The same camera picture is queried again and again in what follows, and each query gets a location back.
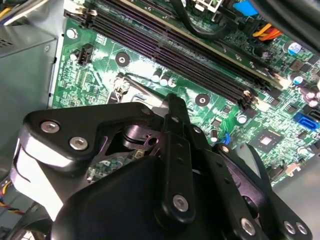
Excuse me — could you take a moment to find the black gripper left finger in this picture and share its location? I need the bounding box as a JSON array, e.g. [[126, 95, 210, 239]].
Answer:
[[11, 93, 198, 224]]

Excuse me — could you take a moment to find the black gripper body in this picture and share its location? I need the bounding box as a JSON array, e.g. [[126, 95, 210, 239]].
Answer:
[[49, 155, 227, 240]]

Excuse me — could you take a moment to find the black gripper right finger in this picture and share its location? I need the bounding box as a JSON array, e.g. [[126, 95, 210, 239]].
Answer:
[[184, 123, 314, 240]]

